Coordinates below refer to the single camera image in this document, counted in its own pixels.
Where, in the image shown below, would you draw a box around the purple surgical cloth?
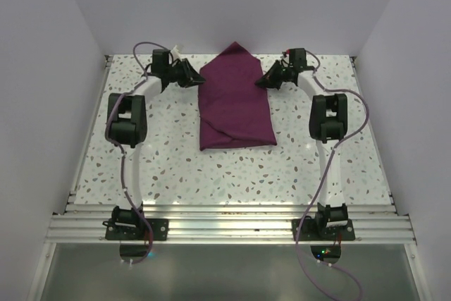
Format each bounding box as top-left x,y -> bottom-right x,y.
198,42 -> 277,151

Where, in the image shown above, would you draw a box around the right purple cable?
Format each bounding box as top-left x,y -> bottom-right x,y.
294,49 -> 371,301

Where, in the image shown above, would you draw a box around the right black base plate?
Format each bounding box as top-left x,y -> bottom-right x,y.
291,216 -> 356,241

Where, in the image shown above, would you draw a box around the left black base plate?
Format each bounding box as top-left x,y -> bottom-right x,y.
102,219 -> 169,241

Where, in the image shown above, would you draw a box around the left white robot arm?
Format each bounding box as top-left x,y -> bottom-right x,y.
104,47 -> 205,240

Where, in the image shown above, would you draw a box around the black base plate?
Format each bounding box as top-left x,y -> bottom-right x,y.
102,219 -> 169,241
291,216 -> 356,241

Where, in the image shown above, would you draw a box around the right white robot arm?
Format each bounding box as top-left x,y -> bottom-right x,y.
255,48 -> 349,240

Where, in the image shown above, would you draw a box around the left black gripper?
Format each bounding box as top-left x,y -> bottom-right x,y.
166,60 -> 205,90

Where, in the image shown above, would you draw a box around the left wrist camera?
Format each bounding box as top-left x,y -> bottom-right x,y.
171,45 -> 183,60

